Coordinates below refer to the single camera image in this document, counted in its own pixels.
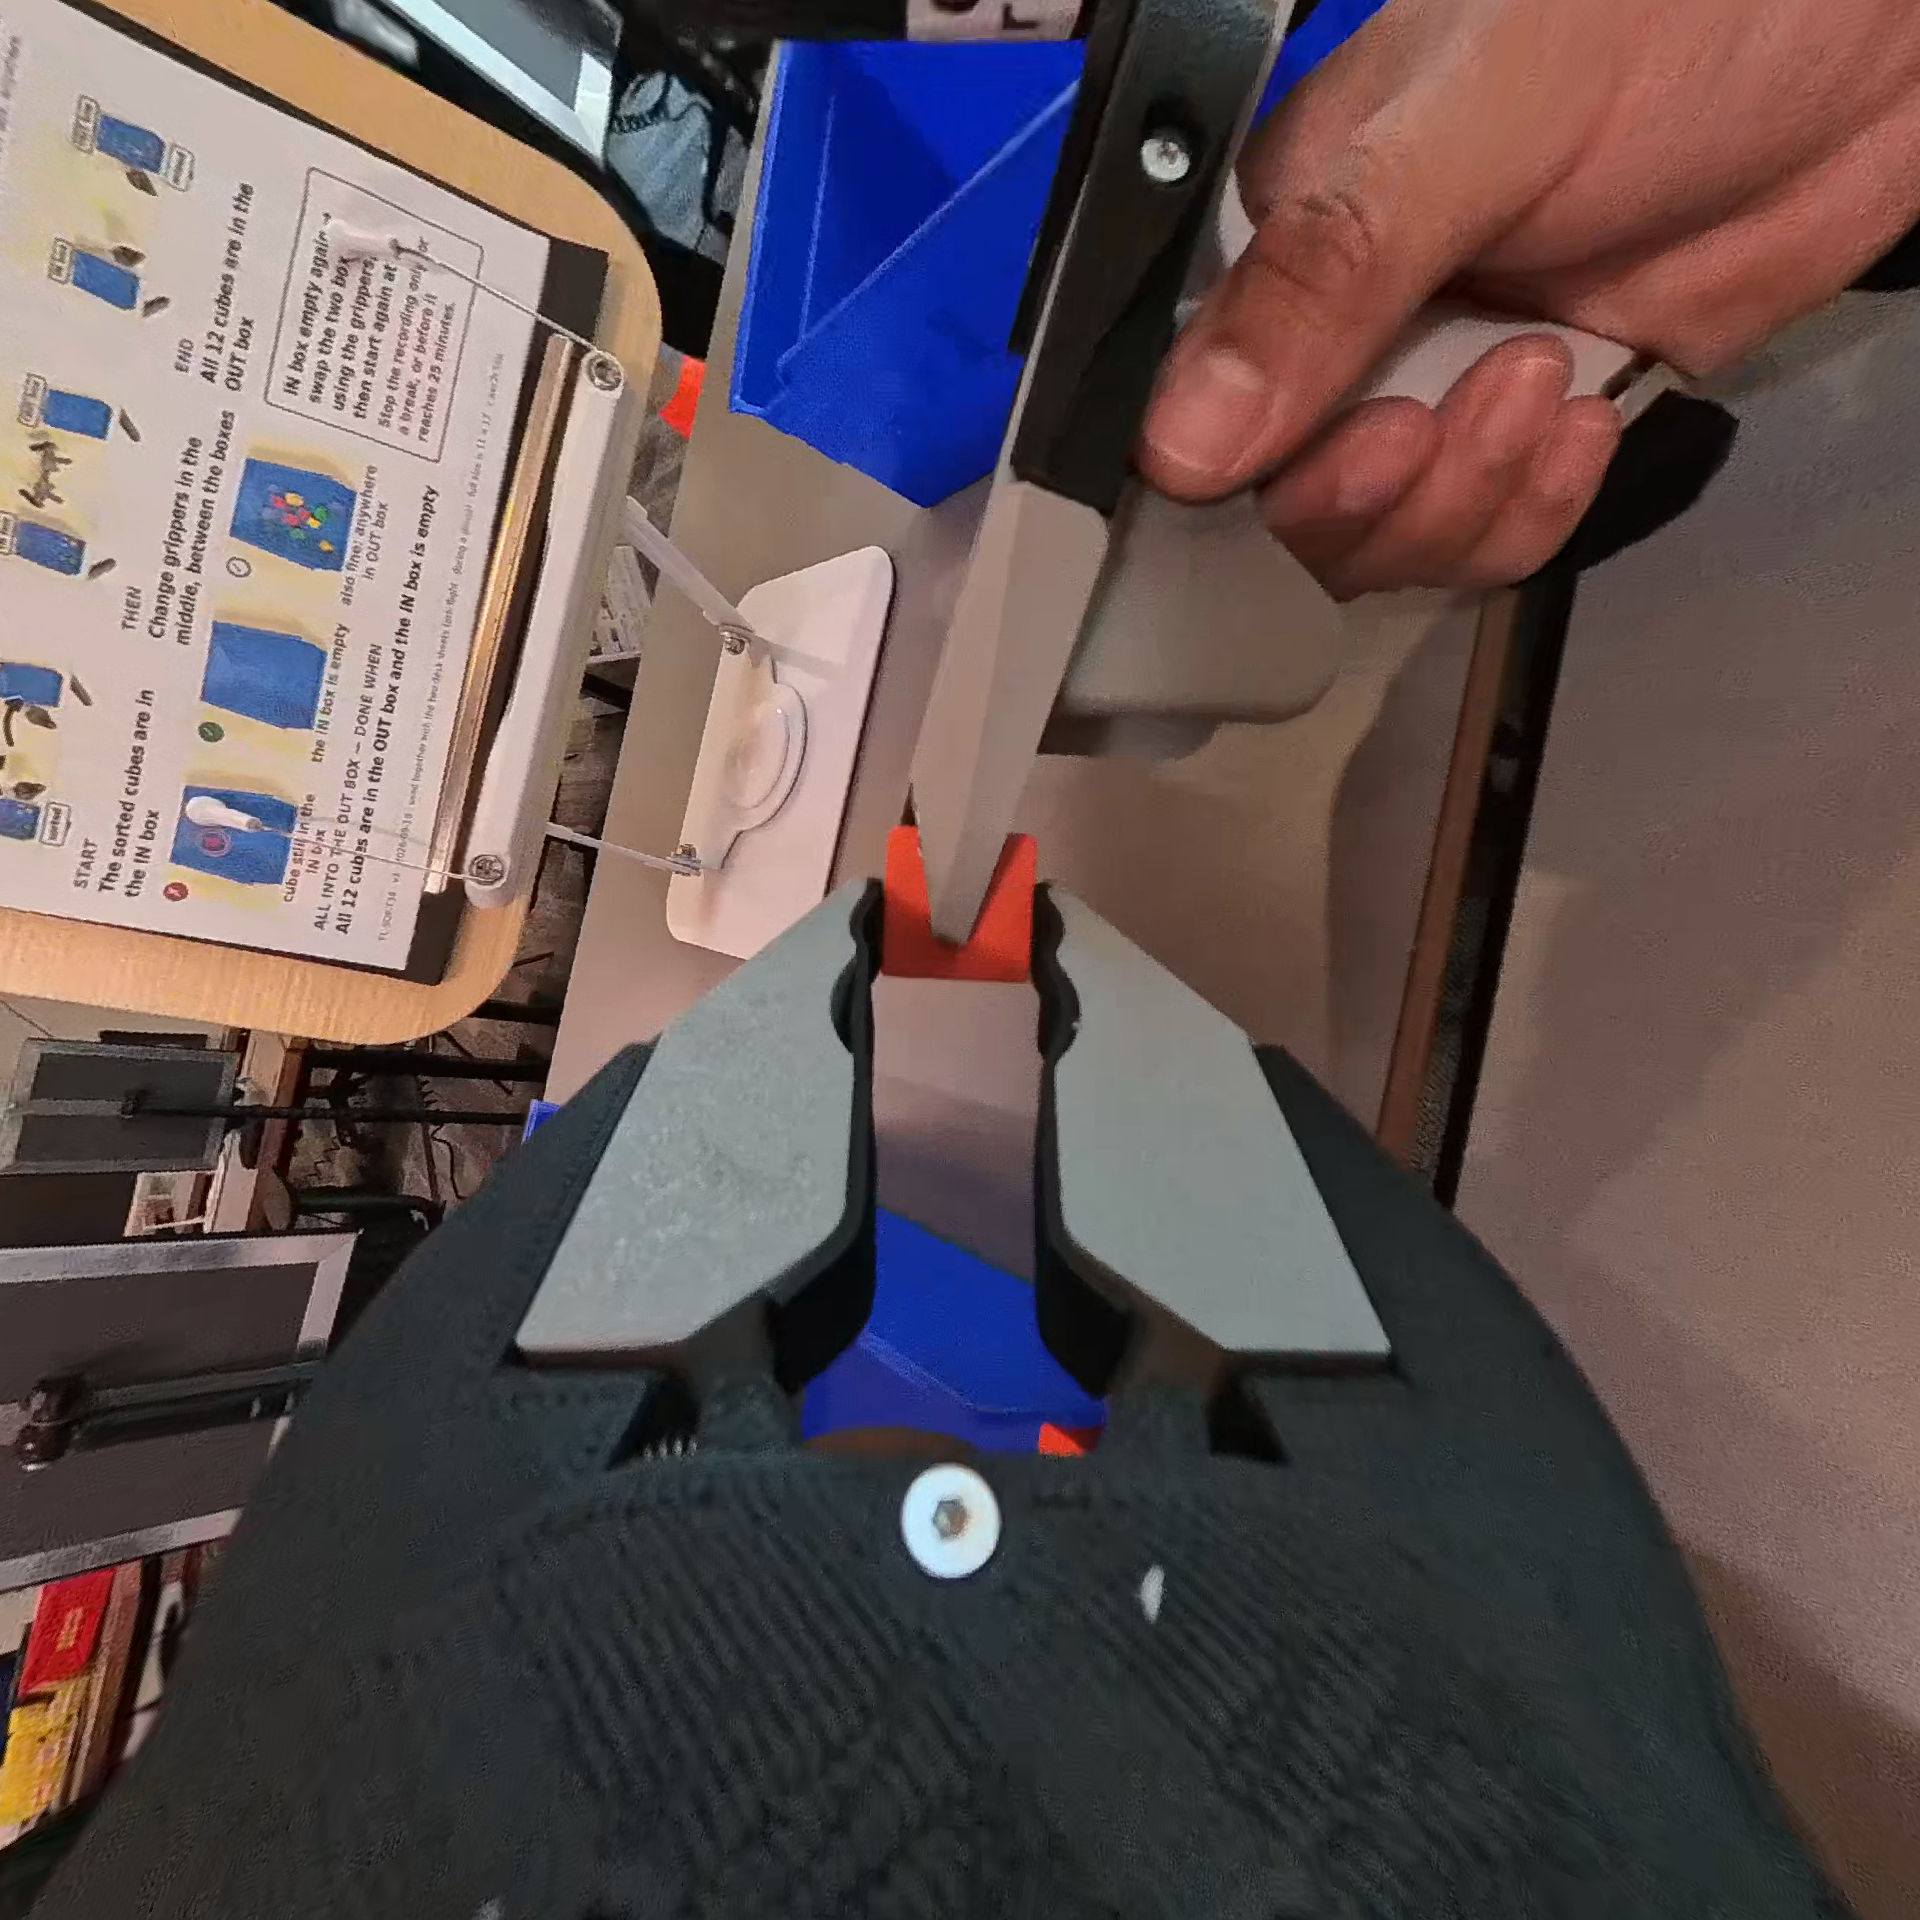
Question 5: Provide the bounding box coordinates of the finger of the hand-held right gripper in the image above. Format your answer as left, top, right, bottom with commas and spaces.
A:
906, 475, 1113, 949

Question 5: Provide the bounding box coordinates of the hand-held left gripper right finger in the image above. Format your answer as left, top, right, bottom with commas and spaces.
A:
1032, 883, 1393, 1404

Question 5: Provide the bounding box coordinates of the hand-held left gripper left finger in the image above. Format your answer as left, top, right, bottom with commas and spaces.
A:
515, 879, 887, 1392

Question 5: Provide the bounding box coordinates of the blue plastic bin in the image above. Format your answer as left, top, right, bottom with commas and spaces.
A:
729, 37, 1090, 509
800, 1207, 1111, 1459

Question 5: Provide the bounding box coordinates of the person's right hand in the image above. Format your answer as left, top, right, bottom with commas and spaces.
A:
1134, 0, 1920, 602

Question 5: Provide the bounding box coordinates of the wooden document stand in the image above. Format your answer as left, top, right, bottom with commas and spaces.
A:
0, 0, 899, 1048

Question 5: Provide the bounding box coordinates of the grey partition panel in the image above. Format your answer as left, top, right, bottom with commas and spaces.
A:
0, 1230, 363, 1591
366, 0, 619, 152
0, 1036, 240, 1176

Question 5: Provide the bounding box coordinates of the red storage bin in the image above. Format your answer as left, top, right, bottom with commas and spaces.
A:
14, 1573, 120, 1689

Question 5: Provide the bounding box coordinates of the white instruction sheet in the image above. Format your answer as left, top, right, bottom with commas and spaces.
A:
0, 0, 562, 955

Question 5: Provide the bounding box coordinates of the yellow storage bin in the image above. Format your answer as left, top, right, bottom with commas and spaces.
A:
0, 1678, 93, 1832

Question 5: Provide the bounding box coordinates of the black support post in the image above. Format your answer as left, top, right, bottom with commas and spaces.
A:
0, 1371, 323, 1478

